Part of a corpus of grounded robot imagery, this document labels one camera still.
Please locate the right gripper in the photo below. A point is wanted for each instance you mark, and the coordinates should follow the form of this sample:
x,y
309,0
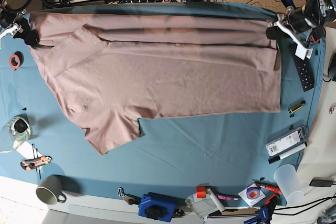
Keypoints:
x,y
13,24

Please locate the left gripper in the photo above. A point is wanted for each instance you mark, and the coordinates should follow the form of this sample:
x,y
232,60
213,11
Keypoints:
x,y
299,24

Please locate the pink T-shirt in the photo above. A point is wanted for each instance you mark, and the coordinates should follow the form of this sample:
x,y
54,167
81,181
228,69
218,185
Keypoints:
x,y
108,71

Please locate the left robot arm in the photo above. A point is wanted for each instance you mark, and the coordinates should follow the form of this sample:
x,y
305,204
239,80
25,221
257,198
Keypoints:
x,y
326,13

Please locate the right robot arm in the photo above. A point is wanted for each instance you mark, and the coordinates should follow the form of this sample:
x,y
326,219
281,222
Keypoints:
x,y
5,6

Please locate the red tape roll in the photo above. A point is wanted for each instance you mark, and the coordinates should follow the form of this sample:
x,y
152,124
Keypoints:
x,y
16,60

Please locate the orange black clamp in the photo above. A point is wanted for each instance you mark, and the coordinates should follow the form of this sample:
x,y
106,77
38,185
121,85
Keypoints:
x,y
315,36

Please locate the black remote control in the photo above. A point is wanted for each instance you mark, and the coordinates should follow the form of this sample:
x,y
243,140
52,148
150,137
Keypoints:
x,y
304,70

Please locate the clear glass jar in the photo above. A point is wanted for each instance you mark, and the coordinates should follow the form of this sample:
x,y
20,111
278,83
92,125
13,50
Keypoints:
x,y
18,129

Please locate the clear plastic case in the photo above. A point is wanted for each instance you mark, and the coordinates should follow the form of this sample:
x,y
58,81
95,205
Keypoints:
x,y
287,141

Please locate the white marker pen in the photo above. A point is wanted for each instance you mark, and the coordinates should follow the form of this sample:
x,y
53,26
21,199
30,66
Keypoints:
x,y
287,153

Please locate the orange utility knife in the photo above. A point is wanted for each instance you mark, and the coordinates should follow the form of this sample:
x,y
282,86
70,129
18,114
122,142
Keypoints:
x,y
30,164

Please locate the blue table cloth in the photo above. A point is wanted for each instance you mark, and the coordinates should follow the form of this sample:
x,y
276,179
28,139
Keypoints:
x,y
171,157

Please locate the translucent plastic cup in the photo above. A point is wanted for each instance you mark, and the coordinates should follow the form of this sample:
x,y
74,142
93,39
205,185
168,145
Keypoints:
x,y
288,182

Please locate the grey ceramic mug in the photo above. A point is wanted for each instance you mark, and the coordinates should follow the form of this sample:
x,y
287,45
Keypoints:
x,y
50,191

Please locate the purple pen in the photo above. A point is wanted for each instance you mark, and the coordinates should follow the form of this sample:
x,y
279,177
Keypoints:
x,y
226,197

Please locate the red cube block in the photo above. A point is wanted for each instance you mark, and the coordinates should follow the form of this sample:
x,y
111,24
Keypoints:
x,y
200,192

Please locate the white paper roll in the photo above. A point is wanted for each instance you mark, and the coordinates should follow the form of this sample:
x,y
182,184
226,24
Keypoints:
x,y
215,200

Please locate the silver carabiner keyring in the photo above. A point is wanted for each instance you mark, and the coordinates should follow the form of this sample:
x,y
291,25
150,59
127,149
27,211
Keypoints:
x,y
129,199

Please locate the blue plastic box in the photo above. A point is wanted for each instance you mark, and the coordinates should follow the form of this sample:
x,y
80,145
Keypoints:
x,y
157,207

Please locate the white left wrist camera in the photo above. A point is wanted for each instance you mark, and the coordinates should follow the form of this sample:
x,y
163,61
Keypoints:
x,y
303,53

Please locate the black cable ties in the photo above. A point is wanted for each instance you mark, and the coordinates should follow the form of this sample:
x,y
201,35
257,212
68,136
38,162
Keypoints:
x,y
36,157

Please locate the red handled pliers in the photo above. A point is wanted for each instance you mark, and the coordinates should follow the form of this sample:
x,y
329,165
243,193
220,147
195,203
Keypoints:
x,y
267,186

